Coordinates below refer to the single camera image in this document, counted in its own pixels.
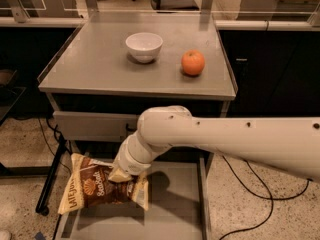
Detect black table leg frame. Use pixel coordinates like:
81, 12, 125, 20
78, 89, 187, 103
0, 136, 66, 216

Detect orange fruit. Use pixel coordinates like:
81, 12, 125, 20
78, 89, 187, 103
181, 50, 205, 76

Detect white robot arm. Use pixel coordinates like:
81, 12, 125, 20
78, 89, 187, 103
109, 106, 320, 183

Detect black floor cable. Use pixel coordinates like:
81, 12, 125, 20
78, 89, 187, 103
218, 155, 311, 240

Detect closed top grey drawer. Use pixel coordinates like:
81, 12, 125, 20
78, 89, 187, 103
53, 111, 138, 142

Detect grey metal drawer cabinet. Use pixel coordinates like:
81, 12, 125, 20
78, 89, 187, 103
37, 10, 238, 240

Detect white ceramic bowl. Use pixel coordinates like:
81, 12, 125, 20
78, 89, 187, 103
125, 32, 163, 63

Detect black cables at left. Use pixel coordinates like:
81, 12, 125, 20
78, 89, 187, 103
36, 117, 81, 237

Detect brown chip bag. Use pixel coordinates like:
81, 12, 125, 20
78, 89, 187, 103
58, 153, 149, 215

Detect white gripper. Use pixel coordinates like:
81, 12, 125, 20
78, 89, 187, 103
108, 132, 170, 183

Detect open middle grey drawer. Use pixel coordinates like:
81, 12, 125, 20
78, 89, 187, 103
51, 153, 212, 240

